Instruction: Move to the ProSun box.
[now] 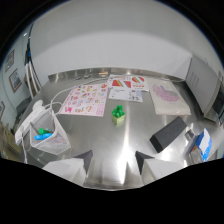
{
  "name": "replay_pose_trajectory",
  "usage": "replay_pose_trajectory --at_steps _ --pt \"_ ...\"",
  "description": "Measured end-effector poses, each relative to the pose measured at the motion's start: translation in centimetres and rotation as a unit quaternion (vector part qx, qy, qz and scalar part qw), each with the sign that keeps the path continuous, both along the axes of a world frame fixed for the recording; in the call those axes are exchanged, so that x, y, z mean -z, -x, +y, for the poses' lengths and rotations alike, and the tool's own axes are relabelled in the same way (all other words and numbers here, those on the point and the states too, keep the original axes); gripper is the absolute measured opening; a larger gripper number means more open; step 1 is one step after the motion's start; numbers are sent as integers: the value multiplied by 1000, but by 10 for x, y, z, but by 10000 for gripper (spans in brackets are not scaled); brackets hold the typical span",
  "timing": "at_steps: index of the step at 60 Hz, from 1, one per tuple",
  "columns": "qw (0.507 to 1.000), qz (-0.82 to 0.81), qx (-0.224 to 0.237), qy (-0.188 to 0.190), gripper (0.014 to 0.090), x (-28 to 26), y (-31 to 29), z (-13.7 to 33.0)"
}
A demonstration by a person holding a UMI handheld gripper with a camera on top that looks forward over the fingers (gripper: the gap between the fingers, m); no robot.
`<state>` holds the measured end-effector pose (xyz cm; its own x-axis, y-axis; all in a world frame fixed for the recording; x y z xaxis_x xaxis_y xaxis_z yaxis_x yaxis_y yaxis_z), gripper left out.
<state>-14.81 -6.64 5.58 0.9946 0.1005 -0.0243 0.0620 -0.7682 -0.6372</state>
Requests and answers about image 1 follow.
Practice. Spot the green marker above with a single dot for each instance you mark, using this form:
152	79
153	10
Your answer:
42	130

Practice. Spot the small grey metal object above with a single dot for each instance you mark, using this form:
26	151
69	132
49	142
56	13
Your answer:
190	134

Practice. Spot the green block toy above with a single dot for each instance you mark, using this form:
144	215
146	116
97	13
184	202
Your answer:
118	114

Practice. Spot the long black box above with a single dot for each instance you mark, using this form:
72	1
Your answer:
168	133

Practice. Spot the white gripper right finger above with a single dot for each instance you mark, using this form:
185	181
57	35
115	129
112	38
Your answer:
159	168

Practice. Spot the white printed paper sheet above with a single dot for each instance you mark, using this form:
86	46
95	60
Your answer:
125	95

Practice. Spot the white mesh basket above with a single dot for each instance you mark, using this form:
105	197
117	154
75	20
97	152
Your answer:
50	138

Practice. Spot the large framed picture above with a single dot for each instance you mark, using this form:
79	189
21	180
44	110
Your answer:
15	80

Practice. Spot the red geometric shapes sheet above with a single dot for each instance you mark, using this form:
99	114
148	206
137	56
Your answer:
128	82

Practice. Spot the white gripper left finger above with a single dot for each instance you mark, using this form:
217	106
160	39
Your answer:
70	168

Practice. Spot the small framed picture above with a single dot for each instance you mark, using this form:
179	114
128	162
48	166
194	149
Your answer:
9	60

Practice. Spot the pink sticker sheet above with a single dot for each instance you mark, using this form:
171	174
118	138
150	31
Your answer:
85	99

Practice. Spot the blue white ProSun box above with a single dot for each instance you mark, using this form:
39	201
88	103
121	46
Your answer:
201	144

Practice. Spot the blue marker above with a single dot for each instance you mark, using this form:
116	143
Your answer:
42	136

